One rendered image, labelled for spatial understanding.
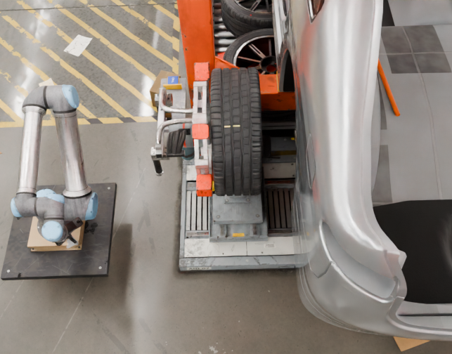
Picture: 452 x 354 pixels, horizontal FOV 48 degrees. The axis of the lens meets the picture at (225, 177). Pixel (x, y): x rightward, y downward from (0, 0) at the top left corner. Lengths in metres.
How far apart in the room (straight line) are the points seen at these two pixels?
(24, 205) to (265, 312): 1.49
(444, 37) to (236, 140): 1.33
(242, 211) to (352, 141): 1.59
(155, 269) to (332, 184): 1.86
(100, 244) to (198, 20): 1.37
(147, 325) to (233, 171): 1.18
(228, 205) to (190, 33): 1.08
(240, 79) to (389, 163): 0.81
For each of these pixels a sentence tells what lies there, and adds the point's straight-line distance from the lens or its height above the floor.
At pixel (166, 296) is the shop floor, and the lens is 3.15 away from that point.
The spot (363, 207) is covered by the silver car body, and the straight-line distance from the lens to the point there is 1.54.
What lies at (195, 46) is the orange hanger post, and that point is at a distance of 2.73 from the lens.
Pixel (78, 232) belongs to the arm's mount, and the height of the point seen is 0.37.
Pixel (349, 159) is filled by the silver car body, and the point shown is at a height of 1.68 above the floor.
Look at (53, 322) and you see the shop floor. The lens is 3.27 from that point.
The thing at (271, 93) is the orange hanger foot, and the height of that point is 0.68.
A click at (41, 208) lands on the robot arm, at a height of 0.94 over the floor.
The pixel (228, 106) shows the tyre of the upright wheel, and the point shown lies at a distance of 2.33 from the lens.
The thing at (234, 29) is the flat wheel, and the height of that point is 0.35.
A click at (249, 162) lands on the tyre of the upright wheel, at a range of 2.34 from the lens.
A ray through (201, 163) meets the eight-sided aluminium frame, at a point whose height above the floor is 0.97.
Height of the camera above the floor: 2.97
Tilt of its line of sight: 58 degrees down
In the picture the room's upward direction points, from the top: 3 degrees counter-clockwise
